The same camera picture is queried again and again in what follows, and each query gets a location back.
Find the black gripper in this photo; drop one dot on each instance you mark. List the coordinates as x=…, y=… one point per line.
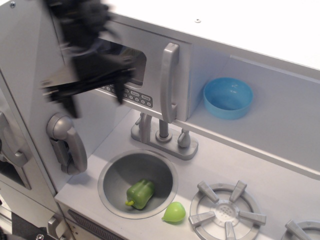
x=85, y=73

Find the white toy microwave door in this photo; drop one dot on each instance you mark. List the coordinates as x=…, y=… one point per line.
x=164, y=70

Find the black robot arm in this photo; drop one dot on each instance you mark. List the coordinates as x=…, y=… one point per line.
x=81, y=22

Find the grey round sink basin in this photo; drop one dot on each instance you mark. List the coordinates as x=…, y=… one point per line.
x=125, y=170

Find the grey toy faucet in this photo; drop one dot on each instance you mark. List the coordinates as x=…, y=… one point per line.
x=179, y=144

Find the green toy bell pepper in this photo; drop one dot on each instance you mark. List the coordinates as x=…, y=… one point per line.
x=139, y=194

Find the blue plastic bowl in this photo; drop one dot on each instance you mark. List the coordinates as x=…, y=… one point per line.
x=227, y=98

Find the light green toy pear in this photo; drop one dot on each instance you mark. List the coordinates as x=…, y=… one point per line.
x=174, y=213

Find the white toy kitchen shelf unit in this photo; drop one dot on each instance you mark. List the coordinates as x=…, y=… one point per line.
x=282, y=125

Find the grey toy stove burner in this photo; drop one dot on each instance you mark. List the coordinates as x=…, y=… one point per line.
x=223, y=211

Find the grey fridge door handle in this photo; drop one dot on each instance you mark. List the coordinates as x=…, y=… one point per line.
x=12, y=142

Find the grey oven door handle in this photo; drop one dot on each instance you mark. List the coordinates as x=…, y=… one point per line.
x=52, y=226

